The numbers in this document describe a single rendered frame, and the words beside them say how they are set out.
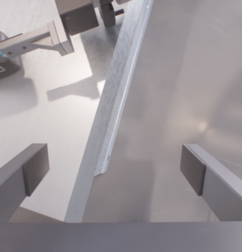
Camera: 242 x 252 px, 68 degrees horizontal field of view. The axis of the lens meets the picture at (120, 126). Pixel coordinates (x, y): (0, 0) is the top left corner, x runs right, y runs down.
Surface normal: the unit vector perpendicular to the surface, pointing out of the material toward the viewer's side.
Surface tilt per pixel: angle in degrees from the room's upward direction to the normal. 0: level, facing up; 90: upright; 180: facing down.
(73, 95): 0
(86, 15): 90
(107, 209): 0
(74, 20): 90
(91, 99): 0
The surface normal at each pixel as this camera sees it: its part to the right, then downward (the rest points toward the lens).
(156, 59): -0.09, -0.15
